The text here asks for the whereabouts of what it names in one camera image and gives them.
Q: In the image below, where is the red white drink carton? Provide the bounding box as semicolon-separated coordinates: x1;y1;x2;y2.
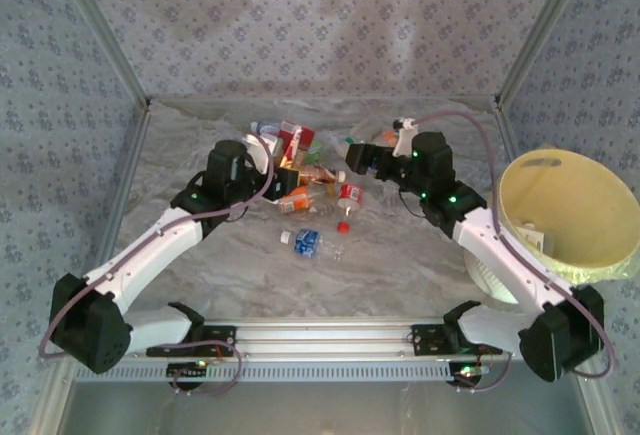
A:
277;119;303;156

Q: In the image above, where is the left controller circuit board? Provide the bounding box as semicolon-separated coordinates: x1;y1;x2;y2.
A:
167;362;209;390

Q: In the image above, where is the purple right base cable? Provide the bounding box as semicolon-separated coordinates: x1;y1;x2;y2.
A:
457;349;515;395

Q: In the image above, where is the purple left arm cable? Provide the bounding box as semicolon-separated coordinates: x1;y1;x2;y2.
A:
38;134;275;359

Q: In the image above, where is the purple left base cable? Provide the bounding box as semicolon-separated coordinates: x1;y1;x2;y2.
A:
171;340;245;397

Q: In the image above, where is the right controller circuit board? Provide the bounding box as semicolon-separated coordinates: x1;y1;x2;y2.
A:
449;362;489;389

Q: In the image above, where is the aluminium left corner post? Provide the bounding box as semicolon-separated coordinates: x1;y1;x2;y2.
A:
52;0;152;107

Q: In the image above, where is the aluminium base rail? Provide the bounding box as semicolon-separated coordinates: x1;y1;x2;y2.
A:
119;318;516;359

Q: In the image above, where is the controller circuit board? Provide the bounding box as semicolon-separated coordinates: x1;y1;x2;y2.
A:
167;362;209;390
449;362;489;389

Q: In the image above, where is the aluminium left side rail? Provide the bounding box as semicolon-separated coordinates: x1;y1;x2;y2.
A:
24;102;154;435

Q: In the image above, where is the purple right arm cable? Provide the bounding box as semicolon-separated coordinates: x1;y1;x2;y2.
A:
412;109;619;381

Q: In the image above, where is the dark red drink carton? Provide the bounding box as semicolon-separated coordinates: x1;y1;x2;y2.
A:
294;127;317;166

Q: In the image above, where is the grey slotted cable duct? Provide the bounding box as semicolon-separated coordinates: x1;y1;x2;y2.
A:
73;358;464;384

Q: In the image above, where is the clear ribbed plastic bottle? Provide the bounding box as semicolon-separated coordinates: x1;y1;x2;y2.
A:
349;122;381;146

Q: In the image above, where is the aluminium right corner post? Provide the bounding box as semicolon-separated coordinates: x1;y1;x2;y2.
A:
493;0;597;106

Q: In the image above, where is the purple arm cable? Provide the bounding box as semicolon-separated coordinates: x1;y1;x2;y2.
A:
412;109;619;381
38;134;275;359

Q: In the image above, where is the white plastic bin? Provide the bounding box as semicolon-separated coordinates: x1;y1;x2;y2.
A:
462;247;524;306

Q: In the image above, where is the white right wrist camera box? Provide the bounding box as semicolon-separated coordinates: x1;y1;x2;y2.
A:
392;115;419;159

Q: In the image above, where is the aluminium corner post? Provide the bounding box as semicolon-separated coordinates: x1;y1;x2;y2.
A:
493;0;597;106
52;0;152;107

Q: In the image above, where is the red label drink bottle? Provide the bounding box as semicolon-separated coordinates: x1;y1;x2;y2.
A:
336;182;365;217

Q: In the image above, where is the aluminium right side rail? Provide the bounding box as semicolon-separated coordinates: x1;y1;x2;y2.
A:
492;97;609;435

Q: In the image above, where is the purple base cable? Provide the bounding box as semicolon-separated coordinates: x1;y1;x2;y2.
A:
171;340;245;397
457;349;515;395

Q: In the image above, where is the orange red label bottle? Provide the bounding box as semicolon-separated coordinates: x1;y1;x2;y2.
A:
277;187;332;217

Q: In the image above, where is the blue label water bottle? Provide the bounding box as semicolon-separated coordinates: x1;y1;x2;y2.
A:
279;227;346;262

